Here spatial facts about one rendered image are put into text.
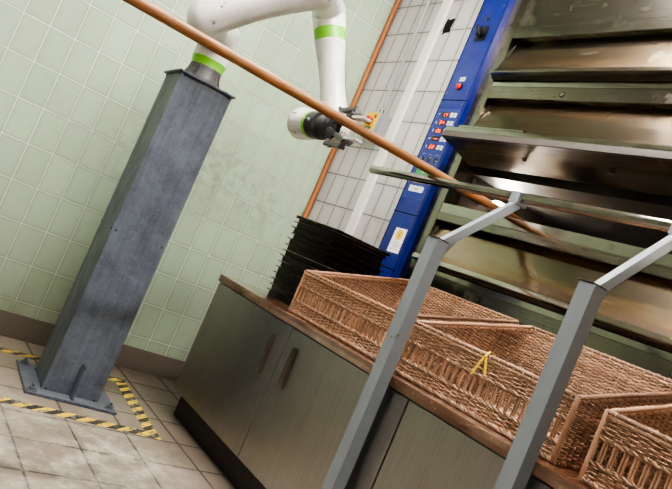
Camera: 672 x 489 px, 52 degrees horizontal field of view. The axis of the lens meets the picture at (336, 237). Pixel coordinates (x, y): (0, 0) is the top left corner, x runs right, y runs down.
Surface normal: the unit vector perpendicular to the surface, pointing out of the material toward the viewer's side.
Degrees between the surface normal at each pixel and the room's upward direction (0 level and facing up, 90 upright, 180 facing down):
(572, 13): 90
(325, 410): 90
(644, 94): 90
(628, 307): 70
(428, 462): 90
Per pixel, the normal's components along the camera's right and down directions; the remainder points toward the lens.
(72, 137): 0.53, 0.19
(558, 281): -0.57, -0.64
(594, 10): -0.75, -0.35
